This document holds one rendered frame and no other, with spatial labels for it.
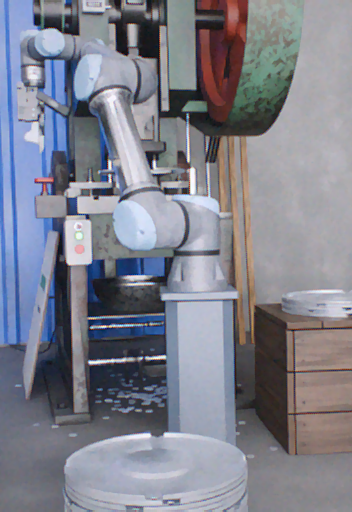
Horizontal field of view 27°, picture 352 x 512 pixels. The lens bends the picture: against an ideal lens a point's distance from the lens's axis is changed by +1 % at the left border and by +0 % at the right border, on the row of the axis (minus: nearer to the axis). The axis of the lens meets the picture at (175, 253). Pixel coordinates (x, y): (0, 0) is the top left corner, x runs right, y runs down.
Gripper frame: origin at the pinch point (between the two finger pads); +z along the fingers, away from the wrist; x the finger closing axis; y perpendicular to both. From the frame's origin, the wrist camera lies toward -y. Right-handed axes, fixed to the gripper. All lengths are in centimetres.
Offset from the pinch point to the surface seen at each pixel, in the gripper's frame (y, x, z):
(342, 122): -170, -138, -27
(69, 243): -6.3, 12.2, 29.3
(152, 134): -37.3, -11.4, -6.0
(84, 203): -13.2, -7.9, 17.0
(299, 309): -68, 40, 49
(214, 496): -16, 130, 62
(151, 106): -37.8, -14.4, -15.8
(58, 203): -4.0, 3.1, 17.1
